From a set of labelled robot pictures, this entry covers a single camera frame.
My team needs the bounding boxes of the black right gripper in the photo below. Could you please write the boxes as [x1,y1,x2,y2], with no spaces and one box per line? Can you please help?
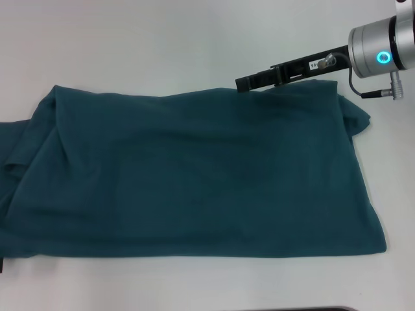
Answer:
[235,45,353,95]

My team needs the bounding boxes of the teal T-shirt with white print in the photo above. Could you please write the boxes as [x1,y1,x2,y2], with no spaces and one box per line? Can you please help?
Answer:
[0,78,388,260]

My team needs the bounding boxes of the right gripper cable with connector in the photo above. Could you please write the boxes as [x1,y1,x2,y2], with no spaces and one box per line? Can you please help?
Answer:
[316,51,407,101]

